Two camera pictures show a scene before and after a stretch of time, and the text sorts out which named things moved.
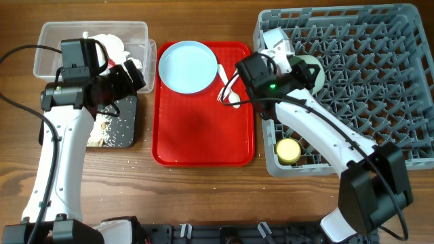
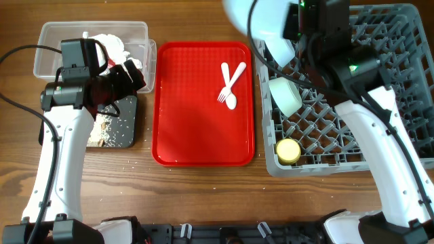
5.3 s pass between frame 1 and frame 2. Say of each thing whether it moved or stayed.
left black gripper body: stayed
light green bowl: moved
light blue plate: moved
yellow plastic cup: stayed
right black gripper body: moved
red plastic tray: stayed
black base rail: stayed
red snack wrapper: stayed
